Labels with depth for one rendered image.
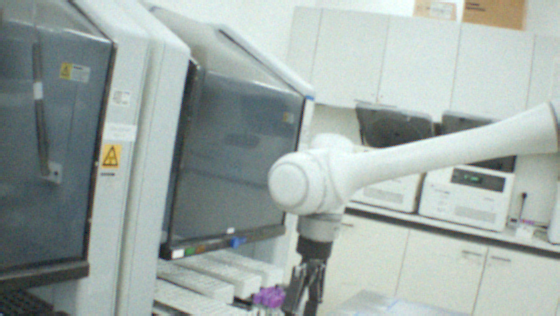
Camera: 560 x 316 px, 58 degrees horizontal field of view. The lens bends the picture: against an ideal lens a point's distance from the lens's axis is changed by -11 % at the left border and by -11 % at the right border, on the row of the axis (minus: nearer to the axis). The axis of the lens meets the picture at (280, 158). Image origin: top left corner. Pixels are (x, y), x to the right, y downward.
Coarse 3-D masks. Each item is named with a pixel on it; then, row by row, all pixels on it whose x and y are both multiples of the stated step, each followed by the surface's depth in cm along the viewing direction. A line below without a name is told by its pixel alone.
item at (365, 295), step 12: (348, 300) 163; (360, 300) 165; (372, 300) 167; (384, 300) 168; (396, 300) 170; (408, 300) 172; (336, 312) 150; (348, 312) 151; (360, 312) 153; (372, 312) 154; (384, 312) 156; (396, 312) 157; (408, 312) 159; (420, 312) 160; (432, 312) 161; (444, 312) 163; (456, 312) 164
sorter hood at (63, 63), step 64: (0, 0) 76; (64, 0) 98; (0, 64) 74; (64, 64) 85; (0, 128) 76; (64, 128) 88; (0, 192) 78; (64, 192) 90; (0, 256) 79; (64, 256) 93
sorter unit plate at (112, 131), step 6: (108, 126) 99; (114, 126) 101; (120, 126) 103; (126, 126) 104; (132, 126) 106; (108, 132) 100; (114, 132) 101; (120, 132) 103; (126, 132) 104; (132, 132) 106; (108, 138) 100; (114, 138) 102; (120, 138) 103; (126, 138) 105; (132, 138) 106
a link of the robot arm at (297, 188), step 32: (480, 128) 100; (512, 128) 96; (544, 128) 93; (288, 160) 91; (320, 160) 93; (352, 160) 93; (384, 160) 92; (416, 160) 93; (448, 160) 96; (480, 160) 99; (288, 192) 90; (320, 192) 91; (352, 192) 95
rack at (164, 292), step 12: (156, 288) 130; (168, 288) 132; (180, 288) 134; (156, 300) 132; (168, 300) 124; (180, 300) 125; (192, 300) 127; (204, 300) 128; (156, 312) 125; (168, 312) 128; (180, 312) 131; (192, 312) 121; (204, 312) 120; (216, 312) 122; (228, 312) 123; (240, 312) 124
